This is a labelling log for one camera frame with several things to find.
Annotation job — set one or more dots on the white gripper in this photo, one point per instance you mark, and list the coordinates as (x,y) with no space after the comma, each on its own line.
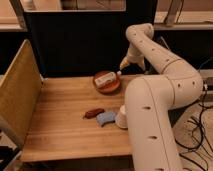
(123,64)

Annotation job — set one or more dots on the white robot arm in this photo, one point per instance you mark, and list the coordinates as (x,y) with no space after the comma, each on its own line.
(148,98)

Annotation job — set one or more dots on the white cup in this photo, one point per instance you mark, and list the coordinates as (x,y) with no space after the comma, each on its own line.
(120,118)

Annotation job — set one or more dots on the brown sausage-shaped toy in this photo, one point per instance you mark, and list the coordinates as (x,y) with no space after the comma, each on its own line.
(93,113)

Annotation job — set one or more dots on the black back panel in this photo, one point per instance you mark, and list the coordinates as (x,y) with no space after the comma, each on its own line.
(84,42)

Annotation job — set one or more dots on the power strip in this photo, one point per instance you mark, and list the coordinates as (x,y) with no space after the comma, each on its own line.
(208,84)

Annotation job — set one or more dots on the left wooden side panel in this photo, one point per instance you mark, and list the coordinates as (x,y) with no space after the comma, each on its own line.
(19,90)

